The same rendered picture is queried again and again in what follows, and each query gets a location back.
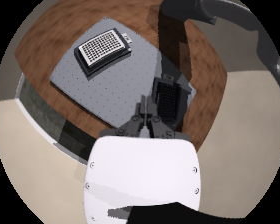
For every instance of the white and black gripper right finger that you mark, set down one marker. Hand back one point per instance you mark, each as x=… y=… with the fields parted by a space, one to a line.
x=159 y=129

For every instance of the grey label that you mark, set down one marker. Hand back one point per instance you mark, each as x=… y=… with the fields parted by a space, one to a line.
x=168 y=77

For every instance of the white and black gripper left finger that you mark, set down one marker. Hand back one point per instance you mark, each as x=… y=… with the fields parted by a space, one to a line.
x=130 y=128

